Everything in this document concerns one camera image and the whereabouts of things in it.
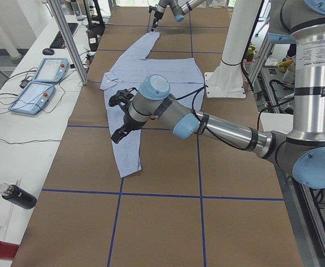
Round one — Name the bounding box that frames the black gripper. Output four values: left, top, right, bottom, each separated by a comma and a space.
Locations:
111, 102, 146, 144
149, 4, 165, 32

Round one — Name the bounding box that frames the light blue striped shirt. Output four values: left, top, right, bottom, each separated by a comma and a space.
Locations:
100, 32, 204, 177

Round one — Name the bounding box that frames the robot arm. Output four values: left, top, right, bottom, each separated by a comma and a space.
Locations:
149, 0, 204, 32
108, 1, 325, 189

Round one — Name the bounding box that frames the upper teach pendant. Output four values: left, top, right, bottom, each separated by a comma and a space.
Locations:
32, 58, 70, 83

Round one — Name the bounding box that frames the teach pendant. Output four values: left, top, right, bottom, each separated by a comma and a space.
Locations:
8, 82, 55, 115
32, 58, 70, 83

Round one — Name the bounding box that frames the lower teach pendant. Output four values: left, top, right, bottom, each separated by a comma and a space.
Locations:
8, 82, 55, 115

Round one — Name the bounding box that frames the black keyboard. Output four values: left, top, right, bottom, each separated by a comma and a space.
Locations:
49, 22, 79, 50

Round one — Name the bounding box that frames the black computer mouse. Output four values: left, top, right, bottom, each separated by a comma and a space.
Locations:
42, 48, 55, 56

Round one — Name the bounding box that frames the black water bottle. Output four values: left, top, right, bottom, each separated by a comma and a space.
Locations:
0, 183, 37, 210

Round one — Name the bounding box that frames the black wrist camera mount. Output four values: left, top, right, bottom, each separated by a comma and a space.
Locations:
109, 87, 137, 111

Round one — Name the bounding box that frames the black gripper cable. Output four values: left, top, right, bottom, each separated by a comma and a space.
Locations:
176, 85, 252, 148

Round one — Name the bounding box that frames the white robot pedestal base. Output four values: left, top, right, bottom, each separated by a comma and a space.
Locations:
205, 0, 263, 98

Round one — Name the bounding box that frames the grey aluminium frame post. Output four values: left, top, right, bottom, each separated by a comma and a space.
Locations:
47, 0, 88, 85

